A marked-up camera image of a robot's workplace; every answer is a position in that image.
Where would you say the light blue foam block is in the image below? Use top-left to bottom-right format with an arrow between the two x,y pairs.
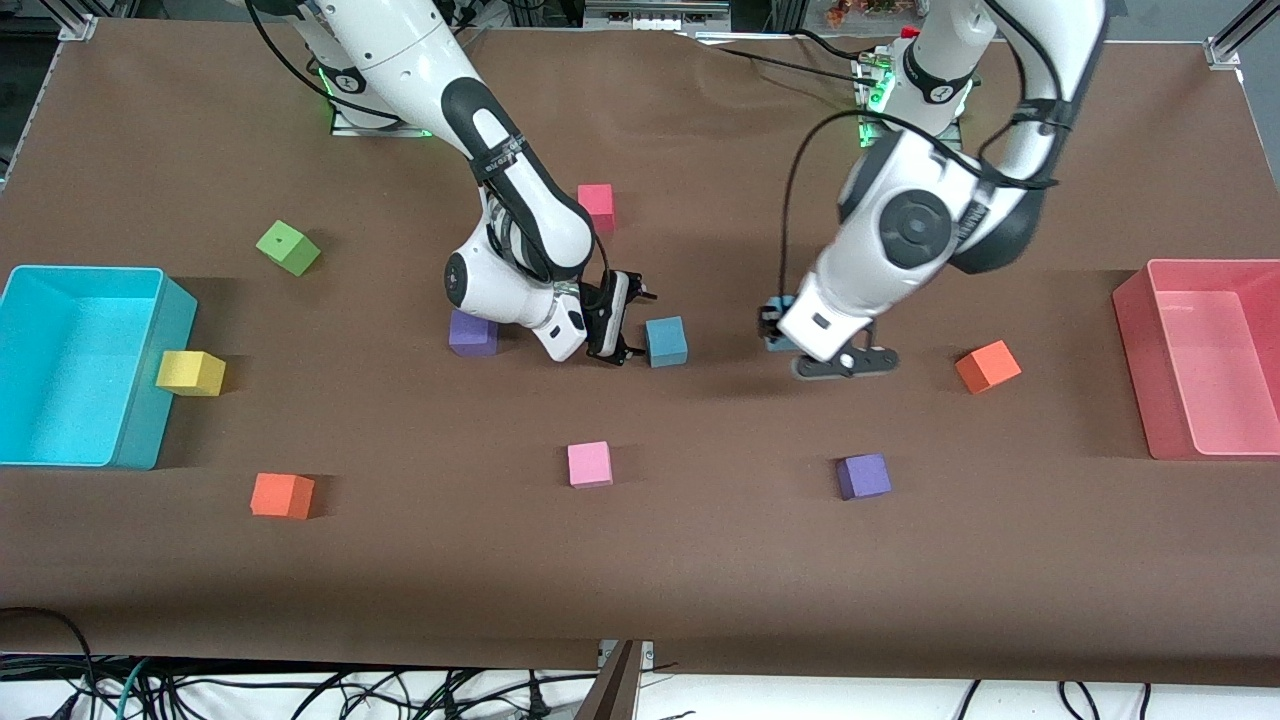
644,315 -> 689,369
765,295 -> 801,353

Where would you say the red foam block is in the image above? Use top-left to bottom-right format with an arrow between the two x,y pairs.
577,183 -> 616,233

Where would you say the pink foam block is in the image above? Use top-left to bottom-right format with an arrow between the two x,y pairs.
567,441 -> 614,489

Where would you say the purple foam block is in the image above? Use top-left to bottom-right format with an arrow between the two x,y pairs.
448,312 -> 499,358
836,453 -> 893,501

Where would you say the brown table cover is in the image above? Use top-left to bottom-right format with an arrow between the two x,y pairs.
0,18 -> 1280,689

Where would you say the orange foam block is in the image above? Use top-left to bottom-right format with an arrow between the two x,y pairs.
954,340 -> 1023,395
250,473 -> 316,521

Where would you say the grey power strip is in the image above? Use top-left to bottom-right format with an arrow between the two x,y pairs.
585,0 -> 731,31

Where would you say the dark metal pole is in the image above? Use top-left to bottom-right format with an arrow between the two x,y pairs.
575,642 -> 643,720

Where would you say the green foam block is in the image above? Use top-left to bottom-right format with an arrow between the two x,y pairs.
256,220 -> 322,277

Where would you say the yellow foam block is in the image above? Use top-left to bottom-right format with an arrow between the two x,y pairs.
155,350 -> 227,397

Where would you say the pink plastic bin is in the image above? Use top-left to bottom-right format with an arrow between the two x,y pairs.
1112,258 -> 1280,461

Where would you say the cyan plastic bin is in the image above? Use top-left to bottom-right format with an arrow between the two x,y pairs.
0,265 -> 199,471

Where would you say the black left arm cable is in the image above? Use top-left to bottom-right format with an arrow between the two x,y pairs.
780,0 -> 1066,296

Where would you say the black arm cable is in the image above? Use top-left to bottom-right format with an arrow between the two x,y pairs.
780,0 -> 1066,296
245,0 -> 613,301

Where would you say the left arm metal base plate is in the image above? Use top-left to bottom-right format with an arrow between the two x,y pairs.
858,120 -> 964,151

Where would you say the black left base cable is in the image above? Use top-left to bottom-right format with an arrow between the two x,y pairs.
690,28 -> 873,83

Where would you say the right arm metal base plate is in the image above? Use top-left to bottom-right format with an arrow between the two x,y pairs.
330,100 -> 437,139

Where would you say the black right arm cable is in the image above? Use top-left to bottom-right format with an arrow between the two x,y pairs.
245,0 -> 613,301

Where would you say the teal floor cable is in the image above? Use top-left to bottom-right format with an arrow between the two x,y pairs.
95,658 -> 151,720

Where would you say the black looped floor cable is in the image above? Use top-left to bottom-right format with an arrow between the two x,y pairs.
0,606 -> 98,720

